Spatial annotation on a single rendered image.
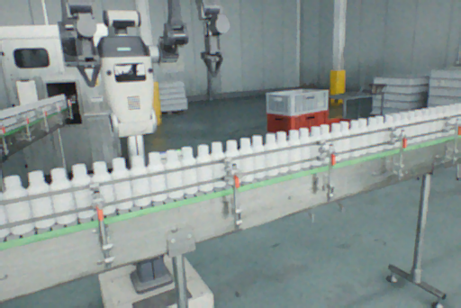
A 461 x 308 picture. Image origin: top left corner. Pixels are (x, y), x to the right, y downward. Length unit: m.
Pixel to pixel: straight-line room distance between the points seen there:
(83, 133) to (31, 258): 3.83
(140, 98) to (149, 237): 0.76
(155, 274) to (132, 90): 1.01
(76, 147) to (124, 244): 3.85
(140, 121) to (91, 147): 3.23
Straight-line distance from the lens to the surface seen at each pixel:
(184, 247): 1.24
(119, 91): 1.67
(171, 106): 10.80
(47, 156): 5.09
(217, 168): 1.23
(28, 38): 4.97
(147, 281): 2.04
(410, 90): 8.28
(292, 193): 1.41
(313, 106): 3.86
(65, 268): 1.18
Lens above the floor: 1.44
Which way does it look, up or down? 15 degrees down
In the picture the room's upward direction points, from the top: 3 degrees counter-clockwise
